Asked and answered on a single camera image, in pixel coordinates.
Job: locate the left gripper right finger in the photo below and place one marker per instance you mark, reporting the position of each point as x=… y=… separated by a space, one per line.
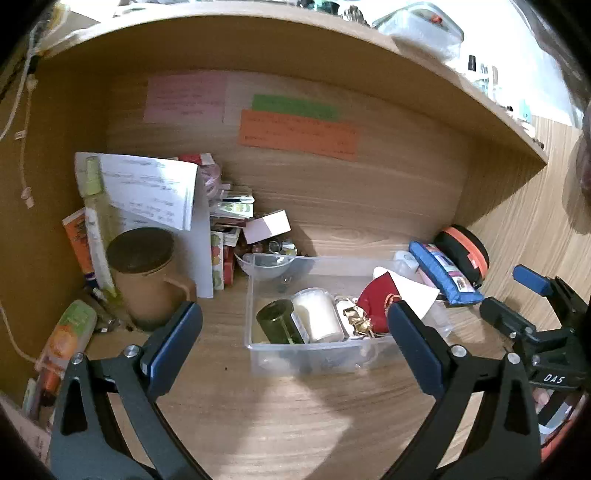
x=504 y=441

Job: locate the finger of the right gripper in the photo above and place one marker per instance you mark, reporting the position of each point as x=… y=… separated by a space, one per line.
x=535 y=282
x=507 y=321

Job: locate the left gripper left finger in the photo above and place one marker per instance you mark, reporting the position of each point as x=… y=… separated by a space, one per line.
x=86 y=441

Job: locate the red pouch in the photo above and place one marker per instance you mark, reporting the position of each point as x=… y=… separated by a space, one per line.
x=376 y=300

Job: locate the white candle jar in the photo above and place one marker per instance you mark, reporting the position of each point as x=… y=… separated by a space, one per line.
x=316 y=308

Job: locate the dark green spray bottle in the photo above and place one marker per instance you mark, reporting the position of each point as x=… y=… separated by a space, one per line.
x=281 y=324

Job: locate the white cloth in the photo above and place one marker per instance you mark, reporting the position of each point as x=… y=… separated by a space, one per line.
x=419 y=296

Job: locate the black orange zip case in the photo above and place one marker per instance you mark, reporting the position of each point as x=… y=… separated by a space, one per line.
x=466 y=251

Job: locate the orange green tube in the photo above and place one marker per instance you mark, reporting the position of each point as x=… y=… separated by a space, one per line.
x=70 y=336

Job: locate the brown ceramic mug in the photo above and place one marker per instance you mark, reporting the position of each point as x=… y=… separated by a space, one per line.
x=143 y=267

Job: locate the clear plastic storage bin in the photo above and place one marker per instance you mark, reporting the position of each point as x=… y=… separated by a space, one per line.
x=345 y=279

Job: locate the white file holder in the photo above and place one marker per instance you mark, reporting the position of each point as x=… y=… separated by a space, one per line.
x=104 y=221

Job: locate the glass bowl with trinkets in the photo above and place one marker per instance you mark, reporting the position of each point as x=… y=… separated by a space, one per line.
x=267 y=259

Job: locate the white paper sheet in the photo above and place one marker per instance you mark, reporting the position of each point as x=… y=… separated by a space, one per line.
x=160 y=190

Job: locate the small white cardboard box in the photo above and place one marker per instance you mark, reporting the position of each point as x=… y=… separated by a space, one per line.
x=266 y=227

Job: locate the stack of booklets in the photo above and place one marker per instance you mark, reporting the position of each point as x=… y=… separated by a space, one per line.
x=219 y=213

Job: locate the orange sticky note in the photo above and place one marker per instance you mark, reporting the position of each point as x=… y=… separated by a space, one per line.
x=286 y=132

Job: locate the green sticky note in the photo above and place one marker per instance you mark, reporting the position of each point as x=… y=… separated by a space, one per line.
x=295 y=106

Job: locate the pink sticky note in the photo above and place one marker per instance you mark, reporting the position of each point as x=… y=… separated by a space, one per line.
x=186 y=97

